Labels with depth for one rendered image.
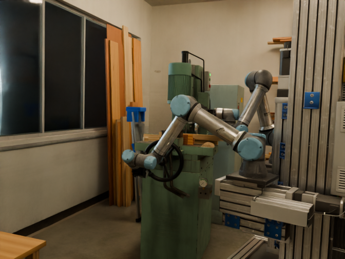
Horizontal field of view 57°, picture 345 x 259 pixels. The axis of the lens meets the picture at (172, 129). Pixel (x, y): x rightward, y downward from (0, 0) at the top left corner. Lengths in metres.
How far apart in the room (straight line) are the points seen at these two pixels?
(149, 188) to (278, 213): 1.12
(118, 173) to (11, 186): 1.27
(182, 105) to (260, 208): 0.64
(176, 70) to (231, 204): 1.08
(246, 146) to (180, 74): 0.98
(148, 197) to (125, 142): 1.41
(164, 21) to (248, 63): 1.44
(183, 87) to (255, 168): 0.93
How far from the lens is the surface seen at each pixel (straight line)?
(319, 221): 1.92
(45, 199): 3.26
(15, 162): 2.92
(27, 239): 1.74
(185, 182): 2.34
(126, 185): 3.77
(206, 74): 2.71
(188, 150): 2.30
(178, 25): 5.03
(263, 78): 2.15
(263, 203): 1.64
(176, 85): 2.39
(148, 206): 2.48
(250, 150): 1.61
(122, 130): 3.71
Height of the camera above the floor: 1.18
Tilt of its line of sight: 4 degrees down
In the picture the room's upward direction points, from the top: 2 degrees clockwise
